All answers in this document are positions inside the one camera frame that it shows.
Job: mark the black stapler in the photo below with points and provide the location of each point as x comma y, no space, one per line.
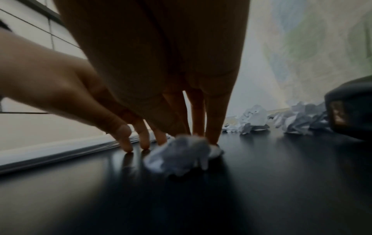
354,103

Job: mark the pile of paper scraps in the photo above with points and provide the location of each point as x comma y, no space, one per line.
255,117

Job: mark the paper scrap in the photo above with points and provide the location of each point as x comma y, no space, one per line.
180,156

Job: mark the black table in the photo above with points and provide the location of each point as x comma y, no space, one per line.
261,183

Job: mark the person's right hand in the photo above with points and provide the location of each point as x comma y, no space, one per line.
160,45

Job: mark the spotted pastel curtain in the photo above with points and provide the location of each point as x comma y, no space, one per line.
305,45

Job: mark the stack of printed papers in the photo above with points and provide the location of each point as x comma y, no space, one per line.
43,153

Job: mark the person's left hand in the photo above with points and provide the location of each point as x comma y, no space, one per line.
58,80

